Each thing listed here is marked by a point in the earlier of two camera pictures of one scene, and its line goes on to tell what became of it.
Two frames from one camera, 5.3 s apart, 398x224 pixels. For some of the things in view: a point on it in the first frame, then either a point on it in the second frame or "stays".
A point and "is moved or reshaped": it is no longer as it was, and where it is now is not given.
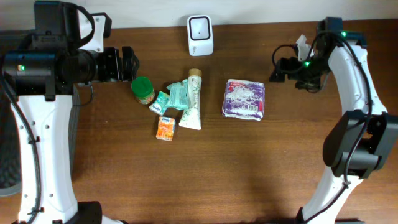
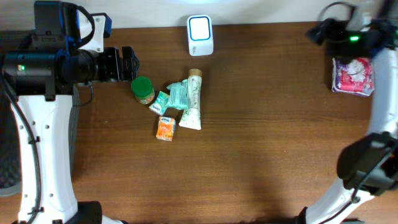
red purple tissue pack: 244,99 is moved or reshaped
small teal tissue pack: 160,104 stays
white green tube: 191,117 stays
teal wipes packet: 178,97 stays
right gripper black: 283,69 → 319,32
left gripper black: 115,64 stays
